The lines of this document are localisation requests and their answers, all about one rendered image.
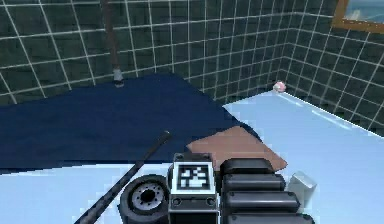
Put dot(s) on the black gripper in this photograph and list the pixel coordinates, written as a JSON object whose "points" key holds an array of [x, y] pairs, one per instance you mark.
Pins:
{"points": [[145, 197]]}

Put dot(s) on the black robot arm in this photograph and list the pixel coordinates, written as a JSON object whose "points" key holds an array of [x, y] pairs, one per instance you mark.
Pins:
{"points": [[256, 200]]}

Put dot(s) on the black thin rod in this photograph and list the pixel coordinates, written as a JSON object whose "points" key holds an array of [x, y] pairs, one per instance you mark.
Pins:
{"points": [[133, 171]]}

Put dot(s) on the small white box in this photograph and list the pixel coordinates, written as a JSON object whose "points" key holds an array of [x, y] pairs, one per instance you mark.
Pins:
{"points": [[301, 186]]}

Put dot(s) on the brown pole with grey tip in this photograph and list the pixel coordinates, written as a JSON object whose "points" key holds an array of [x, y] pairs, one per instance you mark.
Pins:
{"points": [[111, 40]]}

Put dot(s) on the small pink round object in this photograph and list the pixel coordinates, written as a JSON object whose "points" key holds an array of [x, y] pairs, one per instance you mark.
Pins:
{"points": [[279, 86]]}

